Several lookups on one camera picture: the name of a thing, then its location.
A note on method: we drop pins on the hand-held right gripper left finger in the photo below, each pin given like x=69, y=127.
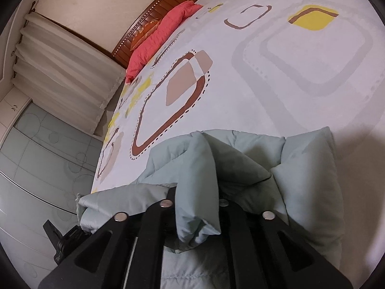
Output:
x=156, y=216

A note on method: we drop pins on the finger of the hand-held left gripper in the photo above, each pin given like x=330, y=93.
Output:
x=51, y=230

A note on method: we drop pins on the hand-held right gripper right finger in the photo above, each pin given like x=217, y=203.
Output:
x=230, y=216

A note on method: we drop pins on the light green quilted blanket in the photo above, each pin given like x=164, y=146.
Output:
x=192, y=168

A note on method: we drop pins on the frosted glass sliding wardrobe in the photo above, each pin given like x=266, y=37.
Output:
x=36, y=171

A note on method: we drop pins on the white overhead cabinets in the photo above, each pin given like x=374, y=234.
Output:
x=12, y=111

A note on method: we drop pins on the bed with patterned sheet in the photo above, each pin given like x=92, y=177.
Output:
x=270, y=81

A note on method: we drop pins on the red quilted pillow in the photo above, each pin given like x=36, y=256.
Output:
x=141, y=61

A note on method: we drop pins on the cream window curtain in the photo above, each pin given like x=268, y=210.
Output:
x=66, y=72

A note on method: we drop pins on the small orange cushion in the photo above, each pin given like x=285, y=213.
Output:
x=146, y=34

